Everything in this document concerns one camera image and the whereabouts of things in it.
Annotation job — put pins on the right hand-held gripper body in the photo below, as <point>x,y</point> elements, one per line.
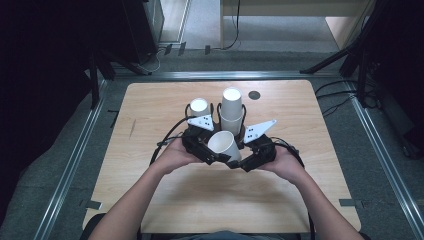
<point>263,151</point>

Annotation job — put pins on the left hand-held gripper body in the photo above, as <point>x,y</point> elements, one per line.
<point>196,140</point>

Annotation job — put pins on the white paper cup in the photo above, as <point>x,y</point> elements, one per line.
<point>199,106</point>
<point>231,101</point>
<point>231,126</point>
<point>224,143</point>

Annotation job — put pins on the person's right hand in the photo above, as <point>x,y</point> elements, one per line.
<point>283,165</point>

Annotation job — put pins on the person's left hand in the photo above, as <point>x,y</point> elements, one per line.
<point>175,155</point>

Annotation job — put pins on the black round table grommet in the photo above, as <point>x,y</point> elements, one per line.
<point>254,95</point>

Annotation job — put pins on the grey tape strip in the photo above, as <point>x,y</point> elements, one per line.
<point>347,202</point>
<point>93,204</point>

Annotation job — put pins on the black metal stand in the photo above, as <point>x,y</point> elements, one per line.
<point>95,80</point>

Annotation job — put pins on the black cabinet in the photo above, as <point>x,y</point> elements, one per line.
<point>140,26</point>

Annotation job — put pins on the black tripod stand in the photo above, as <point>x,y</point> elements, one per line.
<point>353,43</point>

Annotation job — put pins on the light wooden desk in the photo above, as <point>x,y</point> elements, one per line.
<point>293,8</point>

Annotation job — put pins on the metal floor rail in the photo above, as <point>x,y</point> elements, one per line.
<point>383,166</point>
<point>66,173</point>
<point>226,75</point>

